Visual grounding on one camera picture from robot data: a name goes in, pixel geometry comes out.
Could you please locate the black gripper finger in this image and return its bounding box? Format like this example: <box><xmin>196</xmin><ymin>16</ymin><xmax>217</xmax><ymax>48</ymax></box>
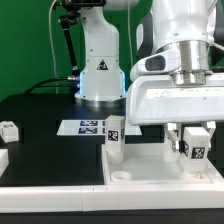
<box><xmin>205</xmin><ymin>121</ymin><xmax>216</xmax><ymax>136</ymax></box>
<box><xmin>165</xmin><ymin>123</ymin><xmax>182</xmax><ymax>153</ymax></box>

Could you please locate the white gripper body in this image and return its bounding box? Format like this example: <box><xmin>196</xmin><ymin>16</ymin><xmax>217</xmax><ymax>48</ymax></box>
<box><xmin>126</xmin><ymin>73</ymin><xmax>224</xmax><ymax>125</ymax></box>

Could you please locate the white square table top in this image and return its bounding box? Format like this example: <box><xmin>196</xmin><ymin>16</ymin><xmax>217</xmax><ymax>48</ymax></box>
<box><xmin>102</xmin><ymin>143</ymin><xmax>224</xmax><ymax>185</ymax></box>

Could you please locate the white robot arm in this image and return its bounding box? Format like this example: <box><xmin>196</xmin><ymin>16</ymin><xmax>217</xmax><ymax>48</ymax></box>
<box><xmin>63</xmin><ymin>0</ymin><xmax>224</xmax><ymax>152</ymax></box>

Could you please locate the white U-shaped obstacle fence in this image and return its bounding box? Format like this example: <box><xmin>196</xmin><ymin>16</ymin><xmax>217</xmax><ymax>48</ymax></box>
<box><xmin>0</xmin><ymin>148</ymin><xmax>224</xmax><ymax>213</ymax></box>

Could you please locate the white marker sheet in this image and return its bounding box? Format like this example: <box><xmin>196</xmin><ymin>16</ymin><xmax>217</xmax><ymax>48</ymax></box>
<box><xmin>57</xmin><ymin>120</ymin><xmax>141</xmax><ymax>136</ymax></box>

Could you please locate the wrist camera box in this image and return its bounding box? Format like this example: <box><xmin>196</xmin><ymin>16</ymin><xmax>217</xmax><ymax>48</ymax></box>
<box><xmin>130</xmin><ymin>49</ymin><xmax>181</xmax><ymax>81</ymax></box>

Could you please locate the black cable at base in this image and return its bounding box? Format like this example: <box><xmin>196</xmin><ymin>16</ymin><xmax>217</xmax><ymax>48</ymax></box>
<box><xmin>25</xmin><ymin>75</ymin><xmax>80</xmax><ymax>95</ymax></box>

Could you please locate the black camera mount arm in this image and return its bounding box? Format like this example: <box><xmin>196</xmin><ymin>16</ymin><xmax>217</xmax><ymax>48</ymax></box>
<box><xmin>59</xmin><ymin>0</ymin><xmax>80</xmax><ymax>76</ymax></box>

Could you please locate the white cable left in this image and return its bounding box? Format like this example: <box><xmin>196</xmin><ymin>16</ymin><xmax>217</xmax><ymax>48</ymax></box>
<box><xmin>48</xmin><ymin>0</ymin><xmax>60</xmax><ymax>95</ymax></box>

